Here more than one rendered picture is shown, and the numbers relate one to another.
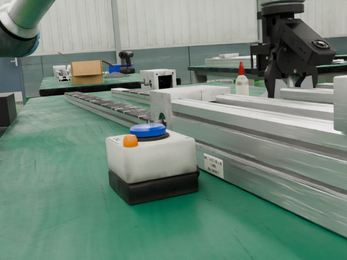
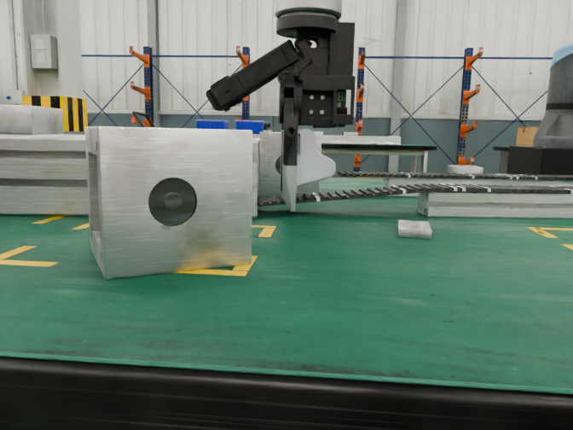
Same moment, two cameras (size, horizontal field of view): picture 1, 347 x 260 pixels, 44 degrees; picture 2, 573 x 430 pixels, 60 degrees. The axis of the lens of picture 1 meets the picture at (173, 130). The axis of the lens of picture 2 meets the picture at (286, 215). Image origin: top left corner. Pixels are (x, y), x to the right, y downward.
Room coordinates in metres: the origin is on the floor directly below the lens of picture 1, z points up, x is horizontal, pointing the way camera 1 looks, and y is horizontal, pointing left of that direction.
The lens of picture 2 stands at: (0.93, -0.75, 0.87)
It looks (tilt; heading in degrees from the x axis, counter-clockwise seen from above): 9 degrees down; 110
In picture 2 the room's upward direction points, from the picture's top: 1 degrees clockwise
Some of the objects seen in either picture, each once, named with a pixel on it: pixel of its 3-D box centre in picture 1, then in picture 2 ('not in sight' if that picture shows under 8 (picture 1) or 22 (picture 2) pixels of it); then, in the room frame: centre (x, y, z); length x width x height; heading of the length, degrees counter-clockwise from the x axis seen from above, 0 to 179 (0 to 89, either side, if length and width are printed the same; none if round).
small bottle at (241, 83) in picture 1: (241, 82); not in sight; (1.24, -0.21, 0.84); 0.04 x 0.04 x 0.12
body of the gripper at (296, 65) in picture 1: (280, 42); (312, 77); (0.76, -0.20, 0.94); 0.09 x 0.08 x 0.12; 23
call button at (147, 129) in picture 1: (147, 133); not in sight; (0.47, 0.03, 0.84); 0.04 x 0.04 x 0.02
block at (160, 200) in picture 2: not in sight; (162, 192); (0.72, -0.44, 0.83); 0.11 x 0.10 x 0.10; 137
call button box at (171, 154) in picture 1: (157, 161); not in sight; (0.47, 0.02, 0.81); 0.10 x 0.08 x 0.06; 113
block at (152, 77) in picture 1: (157, 82); not in sight; (1.65, 0.05, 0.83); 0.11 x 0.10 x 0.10; 113
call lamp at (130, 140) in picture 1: (130, 140); not in sight; (0.43, 0.04, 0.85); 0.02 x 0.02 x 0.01
